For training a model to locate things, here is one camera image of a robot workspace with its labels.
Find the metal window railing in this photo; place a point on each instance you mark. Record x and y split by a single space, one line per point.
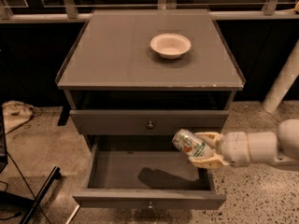
33 11

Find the grey drawer cabinet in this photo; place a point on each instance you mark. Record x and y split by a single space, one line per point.
114 68

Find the white paper bowl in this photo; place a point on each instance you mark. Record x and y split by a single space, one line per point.
170 46

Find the middle drawer knob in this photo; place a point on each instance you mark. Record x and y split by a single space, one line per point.
150 205

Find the white diagonal post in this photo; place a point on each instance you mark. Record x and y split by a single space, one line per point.
286 77

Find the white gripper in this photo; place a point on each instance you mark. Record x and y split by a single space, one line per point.
234 148

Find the round upper drawer knob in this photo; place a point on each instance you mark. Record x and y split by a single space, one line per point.
150 125

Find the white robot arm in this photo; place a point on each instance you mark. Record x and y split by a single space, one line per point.
279 150

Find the grey open middle drawer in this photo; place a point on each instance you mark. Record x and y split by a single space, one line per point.
130 171

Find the grey upper drawer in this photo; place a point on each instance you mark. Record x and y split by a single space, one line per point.
134 122

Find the green 7up can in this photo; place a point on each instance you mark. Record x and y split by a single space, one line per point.
191 145

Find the beige cloth bag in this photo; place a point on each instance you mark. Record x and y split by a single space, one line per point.
17 113

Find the black stand leg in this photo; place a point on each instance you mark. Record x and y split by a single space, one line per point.
30 205

